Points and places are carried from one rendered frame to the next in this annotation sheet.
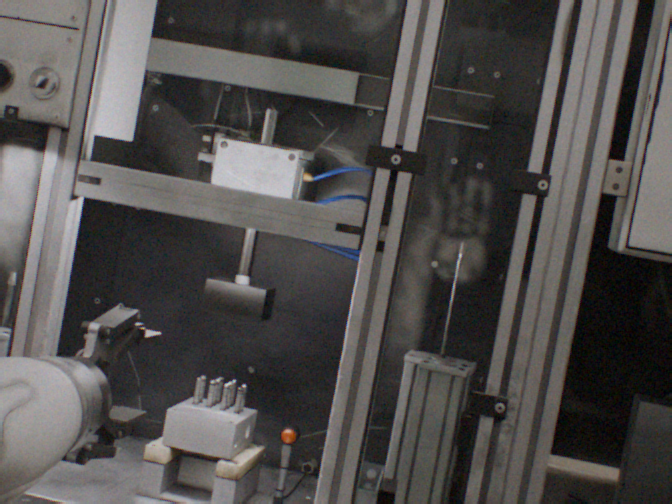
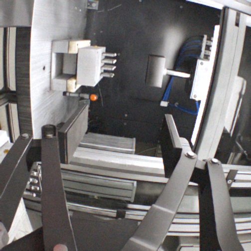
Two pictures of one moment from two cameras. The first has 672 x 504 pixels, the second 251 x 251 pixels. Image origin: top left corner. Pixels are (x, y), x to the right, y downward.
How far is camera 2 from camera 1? 1.22 m
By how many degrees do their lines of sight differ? 34
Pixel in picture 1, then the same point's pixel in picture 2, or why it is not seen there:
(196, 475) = (68, 59)
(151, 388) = (107, 15)
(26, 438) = not seen: outside the picture
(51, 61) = not seen: outside the picture
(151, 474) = (62, 47)
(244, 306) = (152, 76)
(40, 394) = not seen: outside the picture
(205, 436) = (85, 71)
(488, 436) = (107, 215)
